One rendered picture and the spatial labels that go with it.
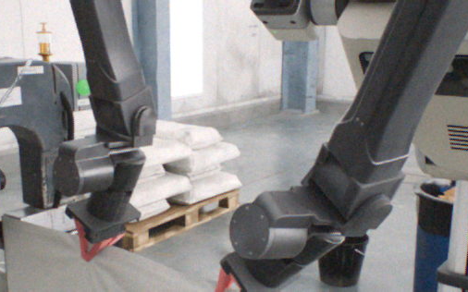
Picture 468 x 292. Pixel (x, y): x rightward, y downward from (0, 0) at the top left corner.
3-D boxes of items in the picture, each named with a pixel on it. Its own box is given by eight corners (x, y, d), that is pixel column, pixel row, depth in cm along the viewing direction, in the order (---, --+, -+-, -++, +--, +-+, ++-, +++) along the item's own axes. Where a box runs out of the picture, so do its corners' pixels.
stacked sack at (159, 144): (197, 159, 418) (197, 138, 414) (128, 178, 367) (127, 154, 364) (151, 151, 443) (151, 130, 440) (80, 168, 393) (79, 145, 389)
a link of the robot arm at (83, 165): (158, 106, 83) (116, 96, 89) (92, 112, 75) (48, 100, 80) (153, 190, 87) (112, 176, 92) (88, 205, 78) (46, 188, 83)
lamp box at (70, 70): (92, 109, 120) (90, 62, 117) (74, 112, 116) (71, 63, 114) (67, 106, 124) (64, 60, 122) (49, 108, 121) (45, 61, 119)
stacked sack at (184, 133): (227, 145, 463) (227, 126, 459) (190, 154, 430) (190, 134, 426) (160, 135, 503) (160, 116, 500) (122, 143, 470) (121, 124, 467)
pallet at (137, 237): (239, 207, 476) (239, 189, 472) (133, 253, 382) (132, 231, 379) (157, 190, 523) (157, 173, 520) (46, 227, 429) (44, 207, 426)
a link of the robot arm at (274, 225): (400, 203, 62) (350, 147, 67) (328, 199, 54) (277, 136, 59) (330, 280, 68) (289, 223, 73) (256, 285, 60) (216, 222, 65)
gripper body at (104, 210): (61, 214, 89) (75, 174, 86) (111, 199, 97) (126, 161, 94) (91, 241, 87) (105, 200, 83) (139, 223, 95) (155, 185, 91)
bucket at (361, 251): (375, 277, 347) (378, 234, 341) (352, 296, 324) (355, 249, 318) (326, 264, 365) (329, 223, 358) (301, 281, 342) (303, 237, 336)
